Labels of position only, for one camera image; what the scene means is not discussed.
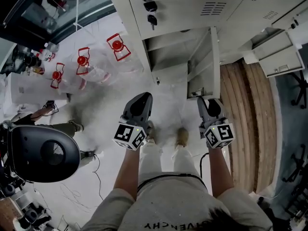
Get person's beige shoe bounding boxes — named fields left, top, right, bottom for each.
left=146, top=120, right=157, bottom=144
left=175, top=127, right=190, bottom=148

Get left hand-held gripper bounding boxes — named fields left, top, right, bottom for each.
left=112, top=91, right=154, bottom=151

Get cluster of small bottles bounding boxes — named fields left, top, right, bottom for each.
left=24, top=41, right=60, bottom=76

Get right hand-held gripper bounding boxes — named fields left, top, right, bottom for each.
left=197, top=97, right=235, bottom=150

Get person's left beige shoe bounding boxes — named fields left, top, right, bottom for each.
left=146, top=120, right=157, bottom=144

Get white foam box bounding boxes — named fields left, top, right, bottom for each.
left=0, top=72, right=69, bottom=116

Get black waist cable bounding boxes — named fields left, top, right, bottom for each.
left=137, top=152, right=210, bottom=192

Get wooden plank platform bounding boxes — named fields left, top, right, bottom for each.
left=220, top=59, right=277, bottom=194

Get person's light trousers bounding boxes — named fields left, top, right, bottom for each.
left=138, top=138, right=202, bottom=185

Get black oval stool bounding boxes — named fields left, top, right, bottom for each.
left=7, top=124, right=81, bottom=184

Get black office chair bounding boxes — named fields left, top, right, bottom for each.
left=290, top=70, right=308, bottom=109
left=282, top=143, right=308, bottom=185

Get person's grey t-shirt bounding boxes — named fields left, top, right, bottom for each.
left=80, top=174, right=274, bottom=231

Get person's left forearm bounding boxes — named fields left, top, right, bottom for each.
left=113, top=145, right=141, bottom=201

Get grey metal locker cabinet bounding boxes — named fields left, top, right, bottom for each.
left=103, top=0, right=308, bottom=101

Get clear water jug red cap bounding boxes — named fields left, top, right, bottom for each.
left=50, top=62, right=88, bottom=96
left=106, top=32, right=145, bottom=75
left=76, top=46, right=119, bottom=86

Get person's right forearm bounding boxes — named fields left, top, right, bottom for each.
left=206, top=145, right=235, bottom=199

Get person's right beige shoe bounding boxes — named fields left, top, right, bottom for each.
left=175, top=127, right=190, bottom=148

